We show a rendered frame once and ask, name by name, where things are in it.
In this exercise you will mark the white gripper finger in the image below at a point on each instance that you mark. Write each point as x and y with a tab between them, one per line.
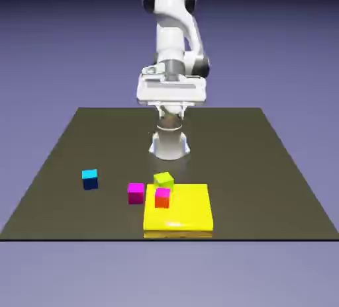
181	110
160	109

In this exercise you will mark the small magenta cube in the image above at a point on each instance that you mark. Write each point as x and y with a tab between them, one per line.
135	193

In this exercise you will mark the large yellow box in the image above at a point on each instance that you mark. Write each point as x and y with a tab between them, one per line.
182	211

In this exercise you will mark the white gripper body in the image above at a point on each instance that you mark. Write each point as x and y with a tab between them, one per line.
171	92

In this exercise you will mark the small pink and red cube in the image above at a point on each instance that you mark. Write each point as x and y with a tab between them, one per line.
162	198

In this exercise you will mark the small cyan cube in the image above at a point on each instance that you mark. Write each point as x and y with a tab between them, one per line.
90	179

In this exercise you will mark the small lime green cube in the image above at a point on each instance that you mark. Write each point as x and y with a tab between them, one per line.
163	180

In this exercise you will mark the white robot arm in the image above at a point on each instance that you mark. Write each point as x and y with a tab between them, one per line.
169	21

